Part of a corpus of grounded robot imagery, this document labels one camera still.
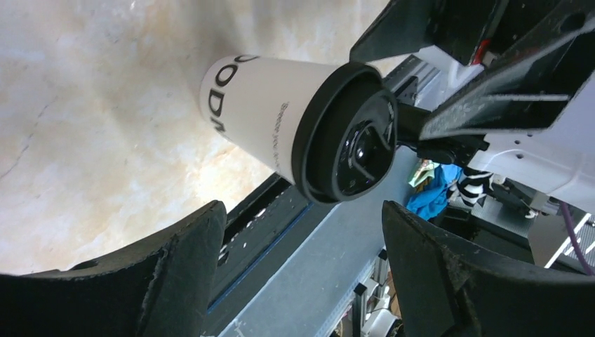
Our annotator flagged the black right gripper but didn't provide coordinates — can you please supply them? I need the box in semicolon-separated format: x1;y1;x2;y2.
349;1;594;140

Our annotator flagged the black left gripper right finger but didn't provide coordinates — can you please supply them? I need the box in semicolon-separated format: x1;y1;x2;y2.
382;201;594;336

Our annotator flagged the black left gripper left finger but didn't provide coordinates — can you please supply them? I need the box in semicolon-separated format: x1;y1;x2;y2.
1;201;226;336

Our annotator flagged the black plastic cup lid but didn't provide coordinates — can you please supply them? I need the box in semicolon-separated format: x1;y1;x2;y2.
291;62;398;204

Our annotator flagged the white paper cup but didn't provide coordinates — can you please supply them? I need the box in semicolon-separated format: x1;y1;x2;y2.
199;55;337;183

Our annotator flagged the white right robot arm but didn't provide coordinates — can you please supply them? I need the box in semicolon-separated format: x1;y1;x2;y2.
349;1;594;213

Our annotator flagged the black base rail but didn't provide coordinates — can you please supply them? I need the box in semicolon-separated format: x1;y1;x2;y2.
202;147;416;336

